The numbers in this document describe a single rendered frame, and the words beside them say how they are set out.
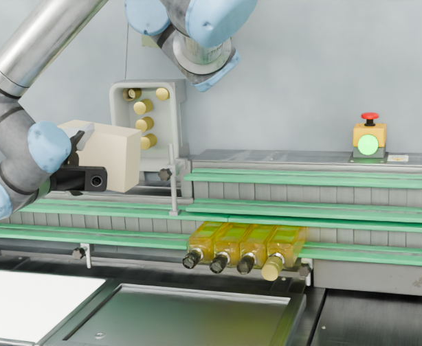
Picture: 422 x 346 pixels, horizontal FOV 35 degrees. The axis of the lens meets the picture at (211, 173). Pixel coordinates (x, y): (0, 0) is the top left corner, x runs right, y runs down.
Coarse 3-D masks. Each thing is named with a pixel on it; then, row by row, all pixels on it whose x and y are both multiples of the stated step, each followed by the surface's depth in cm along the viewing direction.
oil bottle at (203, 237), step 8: (208, 224) 150; (216, 224) 149; (224, 224) 150; (200, 232) 145; (208, 232) 144; (216, 232) 145; (192, 240) 141; (200, 240) 140; (208, 240) 140; (192, 248) 140; (200, 248) 140; (208, 248) 140; (208, 256) 140
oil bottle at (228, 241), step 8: (232, 224) 150; (240, 224) 150; (248, 224) 150; (224, 232) 146; (232, 232) 145; (240, 232) 145; (216, 240) 141; (224, 240) 141; (232, 240) 140; (240, 240) 141; (216, 248) 139; (224, 248) 138; (232, 248) 138; (232, 256) 138; (232, 264) 139
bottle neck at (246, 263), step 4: (244, 256) 135; (248, 256) 134; (252, 256) 135; (240, 260) 133; (244, 260) 132; (248, 260) 133; (252, 260) 134; (240, 264) 132; (244, 264) 135; (248, 264) 132; (252, 264) 133; (236, 268) 133; (240, 268) 133; (244, 268) 134; (248, 268) 132; (240, 272) 132; (244, 272) 133; (248, 272) 132
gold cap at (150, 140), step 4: (144, 136) 168; (148, 136) 169; (152, 136) 170; (144, 140) 168; (148, 140) 167; (152, 140) 169; (156, 140) 171; (144, 144) 168; (148, 144) 168; (152, 144) 169; (144, 148) 168
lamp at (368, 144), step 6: (360, 138) 149; (366, 138) 147; (372, 138) 147; (360, 144) 148; (366, 144) 147; (372, 144) 147; (378, 144) 149; (360, 150) 148; (366, 150) 148; (372, 150) 147
